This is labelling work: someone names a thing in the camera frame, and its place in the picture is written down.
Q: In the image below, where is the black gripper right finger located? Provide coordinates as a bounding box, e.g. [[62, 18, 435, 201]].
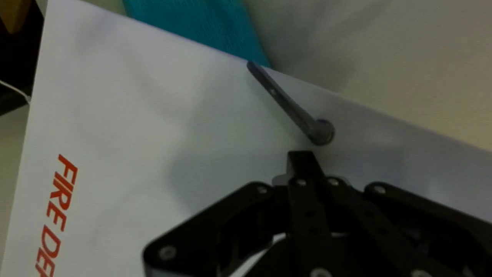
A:
[[306, 152, 492, 277]]

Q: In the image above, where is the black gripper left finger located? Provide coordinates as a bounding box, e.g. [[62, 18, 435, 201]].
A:
[[142, 150, 311, 277]]

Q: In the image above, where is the white fire dept valve door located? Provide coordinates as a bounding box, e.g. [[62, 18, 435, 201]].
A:
[[0, 0, 492, 277]]

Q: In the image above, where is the teal pillow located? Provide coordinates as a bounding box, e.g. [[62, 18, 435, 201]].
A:
[[122, 0, 274, 70]]

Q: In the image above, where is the grey door handle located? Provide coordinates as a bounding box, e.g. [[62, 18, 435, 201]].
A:
[[246, 61, 337, 148]]

